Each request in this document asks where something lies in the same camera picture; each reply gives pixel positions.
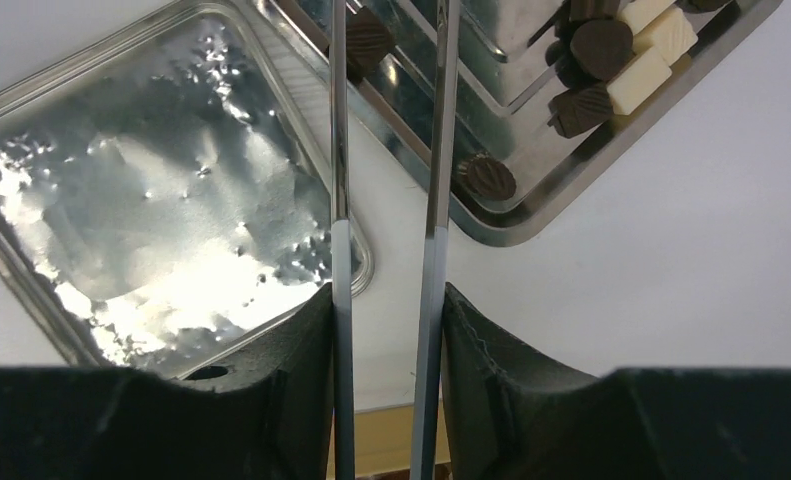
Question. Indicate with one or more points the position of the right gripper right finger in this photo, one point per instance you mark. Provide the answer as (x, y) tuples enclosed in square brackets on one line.
[(512, 412)]

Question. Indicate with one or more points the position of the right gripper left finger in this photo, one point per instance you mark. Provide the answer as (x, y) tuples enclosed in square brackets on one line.
[(263, 412)]

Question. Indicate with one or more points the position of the metal serving tongs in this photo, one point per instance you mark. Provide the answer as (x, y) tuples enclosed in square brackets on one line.
[(396, 334)]

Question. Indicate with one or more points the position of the steel tray with rack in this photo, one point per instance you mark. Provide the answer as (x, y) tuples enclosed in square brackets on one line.
[(513, 62)]

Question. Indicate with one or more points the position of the gold chocolate box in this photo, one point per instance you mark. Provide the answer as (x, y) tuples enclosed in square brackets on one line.
[(383, 442)]

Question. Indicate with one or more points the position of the small square steel tray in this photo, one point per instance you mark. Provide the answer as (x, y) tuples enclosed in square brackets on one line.
[(162, 199)]

